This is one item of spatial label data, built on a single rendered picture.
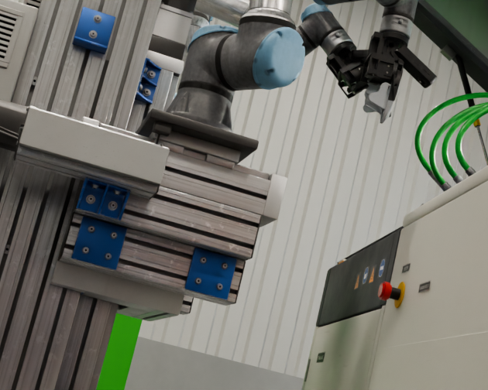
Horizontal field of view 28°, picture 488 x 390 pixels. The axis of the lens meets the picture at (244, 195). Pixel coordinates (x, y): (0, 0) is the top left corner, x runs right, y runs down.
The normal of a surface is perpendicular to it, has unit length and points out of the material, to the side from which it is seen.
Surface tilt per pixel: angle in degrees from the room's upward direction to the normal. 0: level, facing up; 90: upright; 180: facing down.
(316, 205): 90
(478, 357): 90
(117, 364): 90
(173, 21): 90
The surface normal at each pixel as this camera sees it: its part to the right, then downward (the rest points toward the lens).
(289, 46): 0.72, 0.15
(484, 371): -0.96, -0.26
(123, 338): 0.39, -0.12
